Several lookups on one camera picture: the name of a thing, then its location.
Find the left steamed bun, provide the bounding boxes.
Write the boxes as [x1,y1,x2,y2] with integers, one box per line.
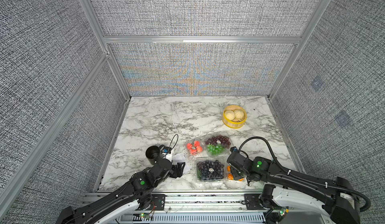
[224,110,235,121]

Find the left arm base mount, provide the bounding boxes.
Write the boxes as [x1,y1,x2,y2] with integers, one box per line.
[144,194,166,212]

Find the thin left camera cable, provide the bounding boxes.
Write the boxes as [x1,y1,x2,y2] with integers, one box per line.
[167,133,179,152]

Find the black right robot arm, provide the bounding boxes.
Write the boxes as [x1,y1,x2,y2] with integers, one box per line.
[227,147,372,224]

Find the aluminium front rail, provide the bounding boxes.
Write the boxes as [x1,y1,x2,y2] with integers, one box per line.
[79,190,334,224]

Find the steamed bun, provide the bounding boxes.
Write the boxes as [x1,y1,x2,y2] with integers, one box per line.
[224,110,235,121]
[234,109,245,120]

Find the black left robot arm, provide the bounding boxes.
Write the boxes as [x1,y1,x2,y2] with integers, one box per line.
[56,159,185,224]

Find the clear box orange kumquats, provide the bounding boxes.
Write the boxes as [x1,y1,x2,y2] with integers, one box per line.
[226,165,244,181]

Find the clear box dark grapes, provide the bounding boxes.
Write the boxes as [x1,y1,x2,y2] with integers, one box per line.
[195,157,227,183]

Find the right steamed bun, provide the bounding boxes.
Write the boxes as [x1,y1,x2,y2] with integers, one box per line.
[234,109,245,120]

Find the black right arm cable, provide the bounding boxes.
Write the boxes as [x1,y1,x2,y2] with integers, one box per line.
[237,136,371,213]

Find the yellow bamboo steamer basket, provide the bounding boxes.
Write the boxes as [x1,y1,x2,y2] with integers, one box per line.
[222,105,247,129]

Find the black mug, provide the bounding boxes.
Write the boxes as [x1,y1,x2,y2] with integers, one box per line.
[145,145,164,165]

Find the clear box red strawberries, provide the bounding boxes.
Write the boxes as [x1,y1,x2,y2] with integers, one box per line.
[184,138,205,156]

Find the grey perforated cable tray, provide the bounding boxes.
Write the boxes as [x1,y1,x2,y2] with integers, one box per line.
[108,212,266,224]

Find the clear box mixed grapes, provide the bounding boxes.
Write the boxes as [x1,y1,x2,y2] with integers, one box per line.
[203,132,233,157]

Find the white sticker sheet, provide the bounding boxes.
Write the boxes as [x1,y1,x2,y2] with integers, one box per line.
[172,153,190,174]

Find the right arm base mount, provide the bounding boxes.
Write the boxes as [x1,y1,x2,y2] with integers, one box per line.
[243,194,271,211]

